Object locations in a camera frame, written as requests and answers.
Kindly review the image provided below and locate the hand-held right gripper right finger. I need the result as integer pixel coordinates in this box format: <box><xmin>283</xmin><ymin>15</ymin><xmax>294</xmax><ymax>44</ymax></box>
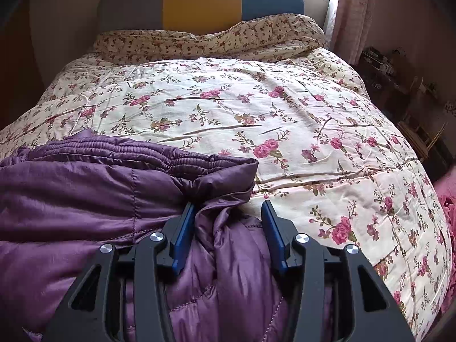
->
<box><xmin>261</xmin><ymin>199</ymin><xmax>416</xmax><ymax>342</ymax></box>

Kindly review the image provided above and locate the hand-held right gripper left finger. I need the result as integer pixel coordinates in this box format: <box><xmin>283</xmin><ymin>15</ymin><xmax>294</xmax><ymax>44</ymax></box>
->
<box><xmin>43</xmin><ymin>201</ymin><xmax>196</xmax><ymax>342</ymax></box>

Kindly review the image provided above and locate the purple quilted down jacket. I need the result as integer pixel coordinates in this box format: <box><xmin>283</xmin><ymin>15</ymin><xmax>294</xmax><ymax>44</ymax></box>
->
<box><xmin>0</xmin><ymin>128</ymin><xmax>337</xmax><ymax>342</ymax></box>

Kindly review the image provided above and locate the large-flowered cream quilt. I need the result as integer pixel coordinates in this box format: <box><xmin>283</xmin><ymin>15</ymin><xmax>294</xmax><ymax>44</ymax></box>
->
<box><xmin>0</xmin><ymin>48</ymin><xmax>453</xmax><ymax>342</ymax></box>

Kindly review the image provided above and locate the pink ruffled cloth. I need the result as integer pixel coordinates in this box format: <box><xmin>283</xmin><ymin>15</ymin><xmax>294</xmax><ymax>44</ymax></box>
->
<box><xmin>433</xmin><ymin>180</ymin><xmax>456</xmax><ymax>314</ymax></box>

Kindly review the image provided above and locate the wooden chair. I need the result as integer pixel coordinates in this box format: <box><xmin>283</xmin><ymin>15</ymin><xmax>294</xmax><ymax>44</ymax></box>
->
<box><xmin>395</xmin><ymin>114</ymin><xmax>449</xmax><ymax>161</ymax></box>

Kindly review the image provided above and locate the cluttered wooden bedside desk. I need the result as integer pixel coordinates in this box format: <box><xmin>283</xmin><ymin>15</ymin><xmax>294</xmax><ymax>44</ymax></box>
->
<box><xmin>356</xmin><ymin>46</ymin><xmax>439</xmax><ymax>122</ymax></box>

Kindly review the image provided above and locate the small-flowered cream duvet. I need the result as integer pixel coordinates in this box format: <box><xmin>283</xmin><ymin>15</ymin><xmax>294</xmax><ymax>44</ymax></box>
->
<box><xmin>93</xmin><ymin>13</ymin><xmax>326</xmax><ymax>65</ymax></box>

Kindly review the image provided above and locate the long pink curtain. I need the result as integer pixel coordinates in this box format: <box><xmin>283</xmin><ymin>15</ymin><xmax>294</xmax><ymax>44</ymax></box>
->
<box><xmin>326</xmin><ymin>0</ymin><xmax>380</xmax><ymax>65</ymax></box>

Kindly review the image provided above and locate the grey yellow blue headboard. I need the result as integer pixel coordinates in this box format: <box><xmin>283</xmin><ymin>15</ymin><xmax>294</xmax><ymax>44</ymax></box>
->
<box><xmin>98</xmin><ymin>0</ymin><xmax>305</xmax><ymax>32</ymax></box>

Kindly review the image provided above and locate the wooden wardrobe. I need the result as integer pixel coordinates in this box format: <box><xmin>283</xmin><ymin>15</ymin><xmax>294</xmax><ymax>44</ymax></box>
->
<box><xmin>0</xmin><ymin>0</ymin><xmax>47</xmax><ymax>129</ymax></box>

